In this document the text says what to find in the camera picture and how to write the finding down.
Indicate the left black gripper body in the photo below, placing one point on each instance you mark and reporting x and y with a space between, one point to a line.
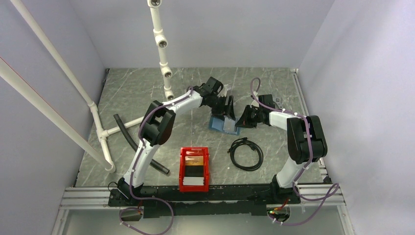
218 105

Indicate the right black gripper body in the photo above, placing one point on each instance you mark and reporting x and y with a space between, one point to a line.
251 117

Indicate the blue card holder wallet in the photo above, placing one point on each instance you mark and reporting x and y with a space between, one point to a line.
216 124

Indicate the white credit card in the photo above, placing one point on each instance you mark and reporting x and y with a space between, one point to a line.
229 125

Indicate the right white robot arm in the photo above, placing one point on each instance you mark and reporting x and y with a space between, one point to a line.
305 138

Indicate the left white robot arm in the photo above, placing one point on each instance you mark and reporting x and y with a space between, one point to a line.
157 125

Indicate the gold card in bin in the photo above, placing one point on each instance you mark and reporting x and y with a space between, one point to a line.
194 160

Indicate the white card stack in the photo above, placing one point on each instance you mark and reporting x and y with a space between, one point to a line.
193 181

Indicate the red plastic bin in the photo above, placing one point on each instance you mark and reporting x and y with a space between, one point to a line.
195 171

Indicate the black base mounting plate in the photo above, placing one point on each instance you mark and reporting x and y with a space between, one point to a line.
253 199

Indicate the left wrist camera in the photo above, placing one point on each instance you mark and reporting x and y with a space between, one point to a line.
224 91

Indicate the red handled adjustable wrench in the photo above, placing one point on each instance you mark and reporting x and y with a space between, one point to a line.
278 103

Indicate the aluminium rail frame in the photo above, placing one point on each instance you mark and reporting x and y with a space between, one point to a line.
317 195

